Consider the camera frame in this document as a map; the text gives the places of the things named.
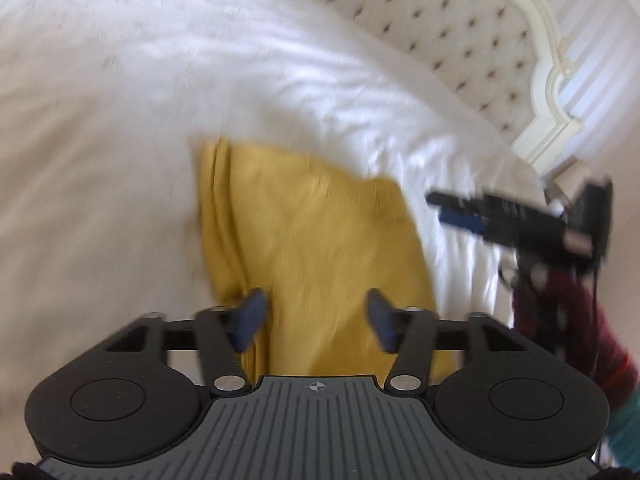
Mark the cream tufted headboard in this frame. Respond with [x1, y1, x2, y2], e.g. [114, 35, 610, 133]
[314, 0, 582, 174]

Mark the yellow knit sweater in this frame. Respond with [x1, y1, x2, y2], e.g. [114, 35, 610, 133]
[198, 140, 436, 380]

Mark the white embroidered bedspread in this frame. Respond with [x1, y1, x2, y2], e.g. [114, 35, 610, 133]
[0, 0, 557, 411]

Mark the dark red gloved hand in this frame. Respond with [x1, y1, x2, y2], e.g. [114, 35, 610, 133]
[512, 263, 639, 414]

